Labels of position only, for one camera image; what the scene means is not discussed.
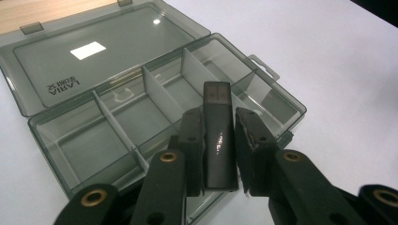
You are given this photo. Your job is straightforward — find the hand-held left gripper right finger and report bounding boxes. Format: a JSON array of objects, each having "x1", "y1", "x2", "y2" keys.
[{"x1": 234, "y1": 107, "x2": 368, "y2": 225}]

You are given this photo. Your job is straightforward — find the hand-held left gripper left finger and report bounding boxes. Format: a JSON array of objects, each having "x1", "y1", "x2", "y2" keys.
[{"x1": 130, "y1": 107, "x2": 207, "y2": 225}]

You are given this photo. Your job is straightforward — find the black USB stick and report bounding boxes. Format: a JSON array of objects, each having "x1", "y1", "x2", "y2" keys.
[{"x1": 202, "y1": 81, "x2": 239, "y2": 192}]

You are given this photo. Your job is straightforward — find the grey transparent compartment box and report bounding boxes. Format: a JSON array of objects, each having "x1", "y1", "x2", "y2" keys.
[{"x1": 0, "y1": 0, "x2": 308, "y2": 225}]

